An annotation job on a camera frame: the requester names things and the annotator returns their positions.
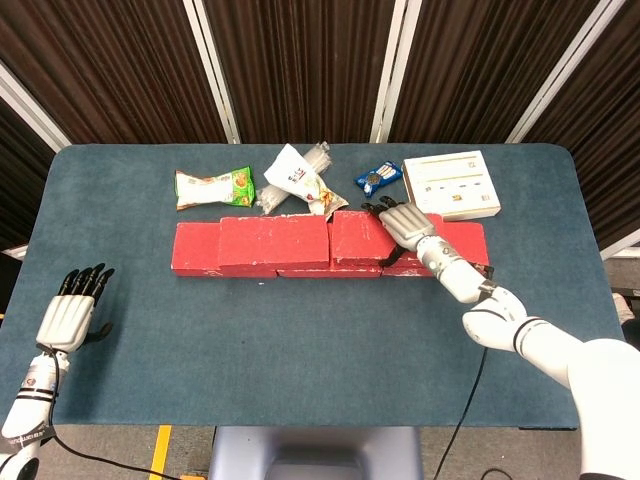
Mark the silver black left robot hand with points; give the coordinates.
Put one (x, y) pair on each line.
(65, 320)

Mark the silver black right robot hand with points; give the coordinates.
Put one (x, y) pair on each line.
(407, 225)

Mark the red brick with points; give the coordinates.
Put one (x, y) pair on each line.
(355, 235)
(325, 273)
(465, 240)
(195, 245)
(275, 242)

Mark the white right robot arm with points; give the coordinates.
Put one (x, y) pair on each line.
(550, 350)

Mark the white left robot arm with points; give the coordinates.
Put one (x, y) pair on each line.
(30, 405)

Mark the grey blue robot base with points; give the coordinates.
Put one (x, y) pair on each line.
(315, 450)

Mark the blue cookie packet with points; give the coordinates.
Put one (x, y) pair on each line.
(377, 179)

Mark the white flat cardboard box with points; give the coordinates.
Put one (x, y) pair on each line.
(450, 187)

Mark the clear plastic straw bag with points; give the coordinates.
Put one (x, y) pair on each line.
(320, 157)

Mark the white snack bag red print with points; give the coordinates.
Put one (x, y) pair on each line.
(295, 172)

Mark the dark brown partition panel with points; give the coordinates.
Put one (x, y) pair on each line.
(300, 65)
(110, 65)
(610, 125)
(20, 190)
(475, 65)

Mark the yellow floor tape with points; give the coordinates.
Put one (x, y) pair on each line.
(161, 450)

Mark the blue felt table cover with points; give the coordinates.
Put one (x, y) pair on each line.
(275, 340)

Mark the green white snack bag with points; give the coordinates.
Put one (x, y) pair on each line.
(210, 189)

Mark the white shoe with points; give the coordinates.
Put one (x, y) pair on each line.
(627, 307)

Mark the white partition frame foot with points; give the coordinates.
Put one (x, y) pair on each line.
(620, 247)
(12, 251)

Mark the white partition frame post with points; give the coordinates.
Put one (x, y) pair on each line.
(30, 107)
(555, 75)
(210, 70)
(395, 70)

